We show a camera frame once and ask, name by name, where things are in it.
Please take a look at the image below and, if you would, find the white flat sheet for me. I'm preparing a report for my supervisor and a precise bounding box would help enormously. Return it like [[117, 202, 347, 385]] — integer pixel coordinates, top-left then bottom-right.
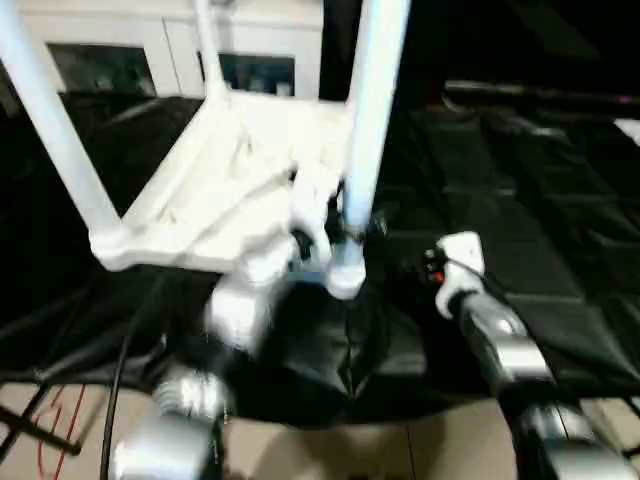
[[614, 120, 640, 146]]

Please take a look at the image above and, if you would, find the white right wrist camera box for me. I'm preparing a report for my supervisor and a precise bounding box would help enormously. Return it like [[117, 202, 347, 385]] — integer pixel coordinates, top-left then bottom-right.
[[432, 232, 489, 319]]

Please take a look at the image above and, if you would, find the black plastic mat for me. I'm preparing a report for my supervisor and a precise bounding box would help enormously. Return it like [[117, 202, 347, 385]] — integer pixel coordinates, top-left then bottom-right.
[[0, 95, 640, 426]]

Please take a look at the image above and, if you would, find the large black screen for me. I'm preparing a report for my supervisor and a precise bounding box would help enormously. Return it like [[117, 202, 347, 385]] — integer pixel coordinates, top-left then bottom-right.
[[320, 0, 640, 96]]

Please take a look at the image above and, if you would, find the red wire clothes hanger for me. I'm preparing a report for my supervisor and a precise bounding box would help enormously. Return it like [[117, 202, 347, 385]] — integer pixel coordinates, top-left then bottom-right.
[[36, 385, 86, 479]]

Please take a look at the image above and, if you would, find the white plastic table top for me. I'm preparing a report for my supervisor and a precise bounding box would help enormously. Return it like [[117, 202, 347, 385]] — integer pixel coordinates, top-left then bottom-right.
[[90, 88, 376, 301]]

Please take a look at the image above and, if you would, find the black folding table frame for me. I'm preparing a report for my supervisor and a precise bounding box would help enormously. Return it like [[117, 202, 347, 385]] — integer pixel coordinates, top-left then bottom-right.
[[0, 380, 83, 466]]

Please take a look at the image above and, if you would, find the white glass-door cabinet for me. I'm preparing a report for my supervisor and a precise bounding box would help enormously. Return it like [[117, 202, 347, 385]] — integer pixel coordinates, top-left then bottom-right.
[[5, 0, 326, 101]]

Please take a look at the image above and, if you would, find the silver metal bar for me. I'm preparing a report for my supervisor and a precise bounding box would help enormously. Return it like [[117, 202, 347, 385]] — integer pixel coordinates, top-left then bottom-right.
[[442, 82, 640, 111]]

